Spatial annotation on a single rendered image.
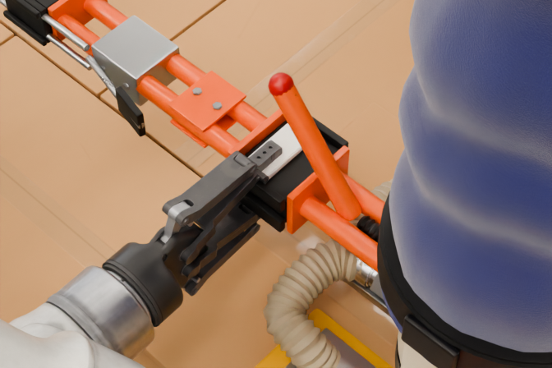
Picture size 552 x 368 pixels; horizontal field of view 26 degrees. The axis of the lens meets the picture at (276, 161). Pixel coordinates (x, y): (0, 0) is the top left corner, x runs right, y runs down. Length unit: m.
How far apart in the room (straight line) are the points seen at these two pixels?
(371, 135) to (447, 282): 0.51
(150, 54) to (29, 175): 0.65
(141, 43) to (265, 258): 0.26
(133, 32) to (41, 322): 0.36
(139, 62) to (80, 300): 0.30
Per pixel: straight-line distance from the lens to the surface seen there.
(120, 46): 1.25
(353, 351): 1.17
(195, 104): 1.19
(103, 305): 1.04
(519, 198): 0.76
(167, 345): 1.20
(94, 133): 1.88
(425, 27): 0.74
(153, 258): 1.06
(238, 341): 1.20
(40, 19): 1.30
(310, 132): 1.08
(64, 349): 0.88
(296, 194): 1.10
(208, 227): 1.09
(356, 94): 1.92
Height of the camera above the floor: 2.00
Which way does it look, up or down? 53 degrees down
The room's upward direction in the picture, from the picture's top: straight up
